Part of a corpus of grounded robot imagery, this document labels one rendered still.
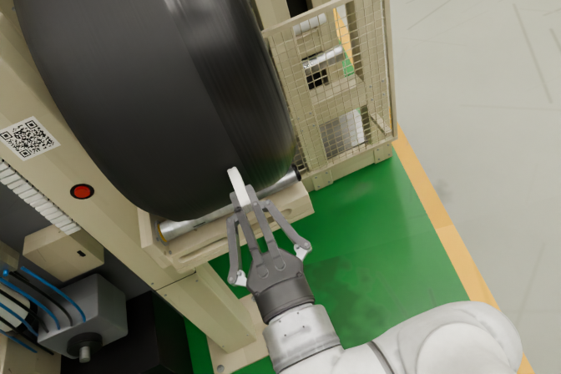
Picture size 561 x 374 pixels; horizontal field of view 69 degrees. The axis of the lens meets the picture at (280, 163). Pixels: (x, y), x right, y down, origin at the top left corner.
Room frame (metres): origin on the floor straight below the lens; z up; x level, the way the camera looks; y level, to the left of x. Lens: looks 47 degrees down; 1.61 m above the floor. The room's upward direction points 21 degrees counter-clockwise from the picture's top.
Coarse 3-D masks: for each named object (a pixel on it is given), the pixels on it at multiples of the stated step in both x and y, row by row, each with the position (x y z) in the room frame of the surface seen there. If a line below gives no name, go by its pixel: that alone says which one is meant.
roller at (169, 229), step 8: (296, 168) 0.62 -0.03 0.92; (288, 176) 0.61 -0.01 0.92; (296, 176) 0.61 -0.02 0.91; (280, 184) 0.60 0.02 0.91; (288, 184) 0.60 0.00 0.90; (256, 192) 0.60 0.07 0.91; (264, 192) 0.60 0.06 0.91; (272, 192) 0.60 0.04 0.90; (224, 208) 0.59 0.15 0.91; (232, 208) 0.59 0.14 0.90; (208, 216) 0.59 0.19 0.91; (216, 216) 0.59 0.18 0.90; (160, 224) 0.61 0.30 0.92; (168, 224) 0.60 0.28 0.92; (176, 224) 0.59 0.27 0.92; (184, 224) 0.59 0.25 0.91; (192, 224) 0.59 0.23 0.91; (200, 224) 0.59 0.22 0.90; (160, 232) 0.59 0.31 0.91; (168, 232) 0.59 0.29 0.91; (176, 232) 0.58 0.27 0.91; (184, 232) 0.58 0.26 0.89; (168, 240) 0.58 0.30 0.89
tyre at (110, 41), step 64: (64, 0) 0.57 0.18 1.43; (128, 0) 0.55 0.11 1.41; (192, 0) 0.54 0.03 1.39; (64, 64) 0.52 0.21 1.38; (128, 64) 0.50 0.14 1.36; (192, 64) 0.49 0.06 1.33; (256, 64) 0.50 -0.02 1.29; (128, 128) 0.47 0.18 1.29; (192, 128) 0.46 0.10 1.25; (256, 128) 0.46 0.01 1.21; (128, 192) 0.47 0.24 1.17; (192, 192) 0.46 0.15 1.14
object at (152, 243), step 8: (144, 216) 0.62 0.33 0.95; (152, 216) 0.63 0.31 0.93; (144, 224) 0.60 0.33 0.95; (152, 224) 0.60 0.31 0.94; (144, 232) 0.58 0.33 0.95; (152, 232) 0.57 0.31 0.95; (144, 240) 0.56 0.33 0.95; (152, 240) 0.55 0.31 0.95; (160, 240) 0.57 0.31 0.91; (144, 248) 0.54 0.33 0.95; (152, 248) 0.54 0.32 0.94; (160, 248) 0.55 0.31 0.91; (168, 248) 0.58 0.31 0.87; (152, 256) 0.54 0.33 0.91; (160, 256) 0.54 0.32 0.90; (168, 256) 0.55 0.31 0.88; (160, 264) 0.54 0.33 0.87; (168, 264) 0.54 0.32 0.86
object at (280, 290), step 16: (288, 256) 0.30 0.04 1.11; (256, 272) 0.29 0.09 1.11; (272, 272) 0.28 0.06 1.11; (288, 272) 0.28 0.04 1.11; (256, 288) 0.27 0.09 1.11; (272, 288) 0.25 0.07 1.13; (288, 288) 0.25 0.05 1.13; (304, 288) 0.25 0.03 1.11; (272, 304) 0.24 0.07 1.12; (288, 304) 0.23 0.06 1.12
